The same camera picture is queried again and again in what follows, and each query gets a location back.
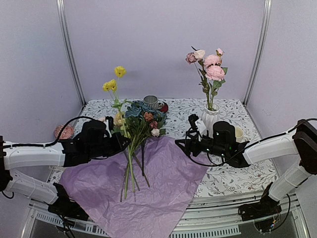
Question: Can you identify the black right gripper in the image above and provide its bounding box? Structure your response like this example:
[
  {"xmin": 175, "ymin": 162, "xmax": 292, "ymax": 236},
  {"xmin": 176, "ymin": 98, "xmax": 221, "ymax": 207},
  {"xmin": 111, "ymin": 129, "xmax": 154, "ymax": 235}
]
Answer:
[{"xmin": 175, "ymin": 130, "xmax": 228, "ymax": 158}]

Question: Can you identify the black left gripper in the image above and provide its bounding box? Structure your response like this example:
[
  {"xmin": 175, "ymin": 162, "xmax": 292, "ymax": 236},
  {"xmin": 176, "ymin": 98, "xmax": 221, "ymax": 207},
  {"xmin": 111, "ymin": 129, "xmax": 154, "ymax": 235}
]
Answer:
[{"xmin": 87, "ymin": 131, "xmax": 131, "ymax": 160}]

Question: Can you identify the pink paper flower bouquet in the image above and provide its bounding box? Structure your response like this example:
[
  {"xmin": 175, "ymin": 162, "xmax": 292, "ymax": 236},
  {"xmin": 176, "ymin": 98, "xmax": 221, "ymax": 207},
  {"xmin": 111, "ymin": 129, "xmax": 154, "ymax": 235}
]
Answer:
[{"xmin": 111, "ymin": 100, "xmax": 167, "ymax": 201}]

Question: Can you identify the white ribbed vase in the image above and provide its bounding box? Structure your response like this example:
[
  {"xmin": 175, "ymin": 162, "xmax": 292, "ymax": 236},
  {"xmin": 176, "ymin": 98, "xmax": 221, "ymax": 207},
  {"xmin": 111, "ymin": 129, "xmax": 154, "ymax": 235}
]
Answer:
[{"xmin": 201, "ymin": 103, "xmax": 220, "ymax": 138}]

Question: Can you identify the purple wrapping paper sheet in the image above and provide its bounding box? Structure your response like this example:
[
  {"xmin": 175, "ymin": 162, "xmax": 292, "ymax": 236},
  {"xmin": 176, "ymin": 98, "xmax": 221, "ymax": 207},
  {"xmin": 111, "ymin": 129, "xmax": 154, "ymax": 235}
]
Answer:
[{"xmin": 59, "ymin": 136, "xmax": 207, "ymax": 238}]

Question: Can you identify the yellow flower stem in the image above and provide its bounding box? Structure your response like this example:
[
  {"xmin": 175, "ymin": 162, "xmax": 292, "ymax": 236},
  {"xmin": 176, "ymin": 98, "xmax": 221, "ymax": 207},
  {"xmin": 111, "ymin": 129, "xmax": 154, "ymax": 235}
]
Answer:
[{"xmin": 103, "ymin": 65, "xmax": 136, "ymax": 196}]

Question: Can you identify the pink peony flower stem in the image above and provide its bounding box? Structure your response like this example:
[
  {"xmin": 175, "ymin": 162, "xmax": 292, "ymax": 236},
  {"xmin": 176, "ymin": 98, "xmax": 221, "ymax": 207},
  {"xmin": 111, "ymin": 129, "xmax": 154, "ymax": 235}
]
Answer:
[{"xmin": 202, "ymin": 48, "xmax": 228, "ymax": 111}]

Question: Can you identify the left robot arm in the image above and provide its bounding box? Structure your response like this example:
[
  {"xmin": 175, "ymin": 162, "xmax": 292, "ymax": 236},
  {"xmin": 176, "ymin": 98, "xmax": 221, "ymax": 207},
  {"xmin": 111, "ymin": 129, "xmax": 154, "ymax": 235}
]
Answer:
[{"xmin": 0, "ymin": 118, "xmax": 131, "ymax": 221}]

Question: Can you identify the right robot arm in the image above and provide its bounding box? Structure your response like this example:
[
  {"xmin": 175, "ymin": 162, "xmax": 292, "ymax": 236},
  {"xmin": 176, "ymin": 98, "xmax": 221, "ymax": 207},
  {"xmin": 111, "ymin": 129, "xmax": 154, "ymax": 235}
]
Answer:
[{"xmin": 175, "ymin": 115, "xmax": 317, "ymax": 221}]

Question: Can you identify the floral tablecloth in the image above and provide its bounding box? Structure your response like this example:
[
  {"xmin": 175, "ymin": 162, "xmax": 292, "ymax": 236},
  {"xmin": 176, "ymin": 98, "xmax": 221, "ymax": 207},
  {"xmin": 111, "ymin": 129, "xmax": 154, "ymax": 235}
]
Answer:
[{"xmin": 49, "ymin": 99, "xmax": 278, "ymax": 197}]

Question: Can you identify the red patterned saucer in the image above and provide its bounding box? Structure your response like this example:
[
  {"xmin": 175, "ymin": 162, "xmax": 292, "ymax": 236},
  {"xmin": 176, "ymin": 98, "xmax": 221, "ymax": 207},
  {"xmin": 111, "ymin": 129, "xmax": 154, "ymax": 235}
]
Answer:
[{"xmin": 158, "ymin": 101, "xmax": 168, "ymax": 113}]

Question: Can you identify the pink patterned bowl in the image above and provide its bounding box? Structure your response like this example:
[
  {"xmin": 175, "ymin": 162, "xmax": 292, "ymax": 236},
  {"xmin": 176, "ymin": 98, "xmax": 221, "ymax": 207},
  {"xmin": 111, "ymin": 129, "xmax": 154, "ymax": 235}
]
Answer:
[{"xmin": 54, "ymin": 125, "xmax": 74, "ymax": 139}]

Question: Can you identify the cream ceramic mug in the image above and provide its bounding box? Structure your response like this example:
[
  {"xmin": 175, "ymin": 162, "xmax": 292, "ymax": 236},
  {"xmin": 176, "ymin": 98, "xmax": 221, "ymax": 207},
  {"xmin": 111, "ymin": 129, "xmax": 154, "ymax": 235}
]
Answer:
[{"xmin": 235, "ymin": 126, "xmax": 249, "ymax": 143}]

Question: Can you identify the striped ceramic cup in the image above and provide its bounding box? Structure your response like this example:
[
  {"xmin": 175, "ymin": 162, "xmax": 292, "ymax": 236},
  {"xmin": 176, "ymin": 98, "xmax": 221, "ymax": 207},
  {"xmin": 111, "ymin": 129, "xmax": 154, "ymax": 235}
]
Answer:
[{"xmin": 143, "ymin": 95, "xmax": 159, "ymax": 110}]

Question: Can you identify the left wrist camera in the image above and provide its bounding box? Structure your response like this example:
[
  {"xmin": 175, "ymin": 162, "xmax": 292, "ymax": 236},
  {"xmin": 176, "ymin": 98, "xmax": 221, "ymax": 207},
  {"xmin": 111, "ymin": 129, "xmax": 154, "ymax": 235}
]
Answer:
[{"xmin": 104, "ymin": 116, "xmax": 114, "ymax": 137}]

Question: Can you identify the aluminium front rail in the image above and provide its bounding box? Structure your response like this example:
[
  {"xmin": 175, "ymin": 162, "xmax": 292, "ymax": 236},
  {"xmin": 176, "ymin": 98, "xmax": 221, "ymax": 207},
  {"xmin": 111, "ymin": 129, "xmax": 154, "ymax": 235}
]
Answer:
[{"xmin": 21, "ymin": 191, "xmax": 312, "ymax": 238}]

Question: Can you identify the left metal frame post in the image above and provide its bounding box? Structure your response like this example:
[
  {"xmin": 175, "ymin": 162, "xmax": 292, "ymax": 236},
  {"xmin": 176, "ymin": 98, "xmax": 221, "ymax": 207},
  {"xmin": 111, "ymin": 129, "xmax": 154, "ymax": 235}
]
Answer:
[{"xmin": 56, "ymin": 0, "xmax": 87, "ymax": 107}]

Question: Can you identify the metal frame post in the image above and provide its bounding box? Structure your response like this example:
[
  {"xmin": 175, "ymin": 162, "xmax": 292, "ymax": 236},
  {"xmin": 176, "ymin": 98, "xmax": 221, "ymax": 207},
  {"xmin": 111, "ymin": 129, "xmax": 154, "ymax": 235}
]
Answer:
[
  {"xmin": 243, "ymin": 0, "xmax": 272, "ymax": 107},
  {"xmin": 56, "ymin": 0, "xmax": 87, "ymax": 107}
]

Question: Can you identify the right metal frame post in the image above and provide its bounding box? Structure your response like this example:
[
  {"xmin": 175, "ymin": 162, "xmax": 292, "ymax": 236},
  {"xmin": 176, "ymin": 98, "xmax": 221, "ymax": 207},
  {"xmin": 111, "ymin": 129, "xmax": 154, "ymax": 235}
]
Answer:
[{"xmin": 243, "ymin": 0, "xmax": 272, "ymax": 107}]

